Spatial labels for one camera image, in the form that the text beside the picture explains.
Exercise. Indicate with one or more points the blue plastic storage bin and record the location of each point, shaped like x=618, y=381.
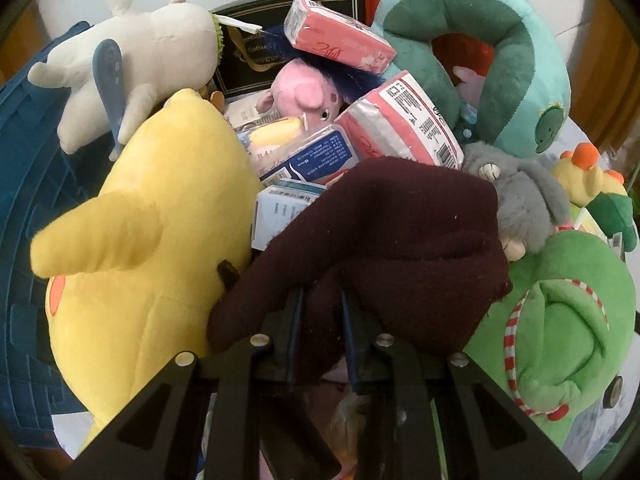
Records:
x=39, y=182

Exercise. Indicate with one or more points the teal green neck pillow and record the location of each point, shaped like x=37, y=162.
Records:
x=525, y=98

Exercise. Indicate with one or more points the blue white tissue pack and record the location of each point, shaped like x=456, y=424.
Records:
x=318, y=156

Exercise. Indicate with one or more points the pink tissue pack barcode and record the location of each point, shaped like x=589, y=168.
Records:
x=399, y=119

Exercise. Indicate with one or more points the yellow pastel snack pack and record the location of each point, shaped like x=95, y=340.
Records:
x=259, y=142

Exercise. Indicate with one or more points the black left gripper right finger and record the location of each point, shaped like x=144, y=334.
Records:
x=434, y=415

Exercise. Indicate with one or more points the red handbag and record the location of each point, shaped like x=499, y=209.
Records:
x=444, y=26

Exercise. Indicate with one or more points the pink tissue pack upper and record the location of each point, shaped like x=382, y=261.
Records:
x=318, y=30

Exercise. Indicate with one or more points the yellow Pikachu plush toy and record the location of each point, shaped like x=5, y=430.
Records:
x=133, y=273

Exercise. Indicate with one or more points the dark maroon knit cloth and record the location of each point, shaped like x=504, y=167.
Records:
x=417, y=244

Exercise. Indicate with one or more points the grey plush toy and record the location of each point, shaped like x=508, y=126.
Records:
x=532, y=205

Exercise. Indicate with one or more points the green frog plush toy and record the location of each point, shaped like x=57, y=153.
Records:
x=558, y=339

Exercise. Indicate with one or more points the pink pig plush toy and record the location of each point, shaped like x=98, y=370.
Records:
x=302, y=91

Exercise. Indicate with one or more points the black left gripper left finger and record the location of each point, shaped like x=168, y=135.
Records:
x=232, y=411

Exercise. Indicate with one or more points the small yellow duck plush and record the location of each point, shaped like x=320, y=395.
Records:
x=597, y=193

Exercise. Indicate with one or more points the white plush creature toy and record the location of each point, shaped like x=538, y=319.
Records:
x=177, y=46

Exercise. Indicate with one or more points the white teal small box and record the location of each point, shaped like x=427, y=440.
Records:
x=277, y=206

